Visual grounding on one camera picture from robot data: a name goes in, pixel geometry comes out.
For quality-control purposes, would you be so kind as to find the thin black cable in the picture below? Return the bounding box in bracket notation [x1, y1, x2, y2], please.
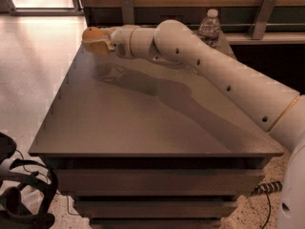
[260, 193, 273, 229]

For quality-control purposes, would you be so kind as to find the right metal bracket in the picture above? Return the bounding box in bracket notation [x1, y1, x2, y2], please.
[250, 0, 277, 40]

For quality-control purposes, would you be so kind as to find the black white striped cable plug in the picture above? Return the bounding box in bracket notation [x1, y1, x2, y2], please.
[252, 180, 283, 196]

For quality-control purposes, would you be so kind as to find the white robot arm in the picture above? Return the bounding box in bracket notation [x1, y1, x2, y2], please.
[82, 20, 305, 229]

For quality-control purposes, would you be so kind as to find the window frame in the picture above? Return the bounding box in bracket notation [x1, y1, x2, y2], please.
[2, 0, 83, 16]

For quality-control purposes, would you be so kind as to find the metal bracket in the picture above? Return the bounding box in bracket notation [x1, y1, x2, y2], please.
[250, 0, 277, 40]
[120, 0, 134, 25]

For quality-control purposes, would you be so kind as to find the grey table with drawers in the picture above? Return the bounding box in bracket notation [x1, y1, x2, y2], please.
[30, 51, 282, 229]

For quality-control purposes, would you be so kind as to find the left metal bracket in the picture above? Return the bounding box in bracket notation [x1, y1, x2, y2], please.
[120, 0, 134, 25]

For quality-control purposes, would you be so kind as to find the clear plastic water bottle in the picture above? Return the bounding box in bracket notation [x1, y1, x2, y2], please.
[198, 9, 221, 48]

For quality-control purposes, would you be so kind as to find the black headset with straps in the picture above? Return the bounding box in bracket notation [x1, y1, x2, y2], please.
[0, 133, 58, 229]

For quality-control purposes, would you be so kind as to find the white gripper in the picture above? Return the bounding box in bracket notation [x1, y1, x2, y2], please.
[82, 25, 133, 59]

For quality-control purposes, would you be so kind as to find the orange fruit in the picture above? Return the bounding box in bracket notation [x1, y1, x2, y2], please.
[82, 27, 108, 41]

